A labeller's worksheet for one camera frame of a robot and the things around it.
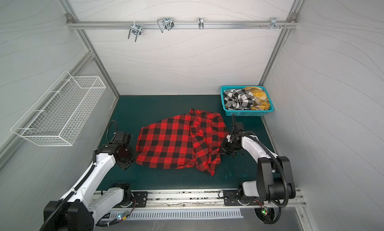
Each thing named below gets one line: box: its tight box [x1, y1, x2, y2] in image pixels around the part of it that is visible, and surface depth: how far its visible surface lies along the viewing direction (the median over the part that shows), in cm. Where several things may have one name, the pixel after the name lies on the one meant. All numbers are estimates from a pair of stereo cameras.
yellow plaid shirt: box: [243, 86, 271, 110], surface depth 106 cm
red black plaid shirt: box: [135, 108, 229, 176], surface depth 95 cm
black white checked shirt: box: [223, 89, 255, 110], surface depth 107 cm
